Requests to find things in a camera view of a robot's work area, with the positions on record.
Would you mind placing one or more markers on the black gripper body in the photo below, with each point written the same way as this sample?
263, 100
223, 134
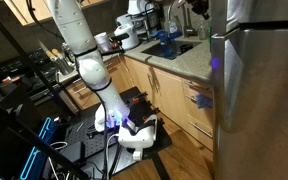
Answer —
197, 6

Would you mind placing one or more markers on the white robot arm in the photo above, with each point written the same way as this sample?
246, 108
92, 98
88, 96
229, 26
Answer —
84, 66

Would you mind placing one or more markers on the chrome faucet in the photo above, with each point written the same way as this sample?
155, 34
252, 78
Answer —
188, 23

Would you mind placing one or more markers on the clear dish soap bottle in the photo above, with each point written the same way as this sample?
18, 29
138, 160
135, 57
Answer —
175, 30

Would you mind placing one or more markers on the dark kitchen sink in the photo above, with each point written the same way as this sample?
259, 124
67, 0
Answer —
184, 48

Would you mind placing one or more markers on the white countertop appliance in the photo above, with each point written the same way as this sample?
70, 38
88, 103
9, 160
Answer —
137, 6

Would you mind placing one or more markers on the white kettle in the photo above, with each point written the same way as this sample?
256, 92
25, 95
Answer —
129, 38

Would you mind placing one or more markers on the blue cloth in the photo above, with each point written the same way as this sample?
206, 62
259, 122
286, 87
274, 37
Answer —
204, 101

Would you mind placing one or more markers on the wooden base cabinet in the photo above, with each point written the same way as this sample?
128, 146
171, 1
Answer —
170, 96

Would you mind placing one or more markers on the stainless steel fridge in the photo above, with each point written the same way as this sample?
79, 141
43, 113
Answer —
260, 100

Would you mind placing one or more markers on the white cup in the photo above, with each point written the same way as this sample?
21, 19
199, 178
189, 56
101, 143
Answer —
102, 41

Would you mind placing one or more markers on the black clamp with orange tip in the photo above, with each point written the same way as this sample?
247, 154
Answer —
137, 99
146, 118

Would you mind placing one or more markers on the black cart table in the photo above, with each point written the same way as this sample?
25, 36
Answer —
160, 140

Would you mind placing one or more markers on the white VR headset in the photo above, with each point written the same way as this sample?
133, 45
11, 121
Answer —
137, 140

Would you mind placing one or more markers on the utensil holder with knives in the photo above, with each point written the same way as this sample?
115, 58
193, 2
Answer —
64, 66

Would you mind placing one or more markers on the perforated metal breadboard plate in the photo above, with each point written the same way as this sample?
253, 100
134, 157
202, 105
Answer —
84, 136

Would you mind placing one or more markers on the black stove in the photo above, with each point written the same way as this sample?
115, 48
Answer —
20, 66

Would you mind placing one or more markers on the black box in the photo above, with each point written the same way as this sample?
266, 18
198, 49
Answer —
74, 151

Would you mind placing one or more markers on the blue-lit computer case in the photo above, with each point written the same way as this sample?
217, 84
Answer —
39, 150

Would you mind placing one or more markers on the black bracket bar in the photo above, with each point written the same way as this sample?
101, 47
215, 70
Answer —
112, 51

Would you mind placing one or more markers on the wooden wall cabinet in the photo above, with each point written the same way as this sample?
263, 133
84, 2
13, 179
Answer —
39, 10

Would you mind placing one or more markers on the black tripod frame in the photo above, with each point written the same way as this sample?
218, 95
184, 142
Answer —
27, 60

